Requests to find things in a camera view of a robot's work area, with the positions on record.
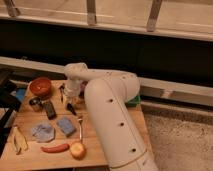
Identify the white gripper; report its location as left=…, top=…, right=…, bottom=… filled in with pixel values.
left=63, top=79, right=81, bottom=108

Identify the black dish brush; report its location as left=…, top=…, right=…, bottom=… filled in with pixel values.
left=59, top=83, right=77, bottom=116

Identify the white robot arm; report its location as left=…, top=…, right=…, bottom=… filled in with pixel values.
left=64, top=63, right=159, bottom=171

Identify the small metal cup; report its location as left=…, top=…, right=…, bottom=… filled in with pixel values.
left=29, top=97, right=42, bottom=112

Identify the purple bowl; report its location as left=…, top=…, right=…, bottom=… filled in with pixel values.
left=79, top=81, right=88, bottom=99

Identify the metal fork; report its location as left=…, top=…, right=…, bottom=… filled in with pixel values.
left=78, top=116, right=83, bottom=142

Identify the black rectangular device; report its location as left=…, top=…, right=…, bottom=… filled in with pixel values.
left=43, top=101, right=56, bottom=120

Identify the blue sponge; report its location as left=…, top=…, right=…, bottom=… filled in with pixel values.
left=57, top=117, right=76, bottom=137

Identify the orange bowl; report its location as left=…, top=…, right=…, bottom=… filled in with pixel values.
left=29, top=77, right=51, bottom=97

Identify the light blue cloth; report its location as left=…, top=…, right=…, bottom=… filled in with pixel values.
left=31, top=122, right=55, bottom=143

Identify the red chili pepper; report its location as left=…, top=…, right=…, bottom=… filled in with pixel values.
left=41, top=143, right=70, bottom=153

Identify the blue object left edge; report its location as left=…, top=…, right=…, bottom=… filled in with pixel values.
left=15, top=88, right=26, bottom=101

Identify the red yellow apple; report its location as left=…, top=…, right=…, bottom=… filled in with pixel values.
left=70, top=141, right=87, bottom=160

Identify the dark side furniture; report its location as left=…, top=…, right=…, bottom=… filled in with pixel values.
left=0, top=68, right=22, bottom=148

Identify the green plastic tray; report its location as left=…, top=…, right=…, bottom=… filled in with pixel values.
left=125, top=95, right=141, bottom=107

